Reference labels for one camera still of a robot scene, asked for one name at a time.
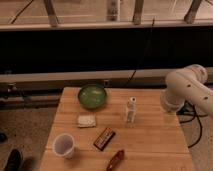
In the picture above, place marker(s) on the clear plastic bottle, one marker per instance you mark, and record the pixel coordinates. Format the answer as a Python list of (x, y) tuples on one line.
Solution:
[(130, 110)]

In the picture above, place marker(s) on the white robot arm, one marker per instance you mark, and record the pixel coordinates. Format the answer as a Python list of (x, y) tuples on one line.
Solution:
[(187, 84)]

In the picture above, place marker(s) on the green bowl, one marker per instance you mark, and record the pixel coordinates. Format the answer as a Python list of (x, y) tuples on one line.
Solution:
[(92, 96)]

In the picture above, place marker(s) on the white sponge block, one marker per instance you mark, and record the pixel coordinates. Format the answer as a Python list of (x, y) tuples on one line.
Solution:
[(86, 121)]

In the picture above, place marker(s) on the brown candy bar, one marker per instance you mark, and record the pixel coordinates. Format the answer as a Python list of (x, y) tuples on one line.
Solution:
[(104, 138)]

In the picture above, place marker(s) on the red brown oblong object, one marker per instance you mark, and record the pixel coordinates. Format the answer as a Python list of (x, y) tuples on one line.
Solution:
[(115, 160)]

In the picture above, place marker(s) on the black shoe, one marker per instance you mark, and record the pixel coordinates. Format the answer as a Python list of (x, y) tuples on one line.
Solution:
[(14, 161)]

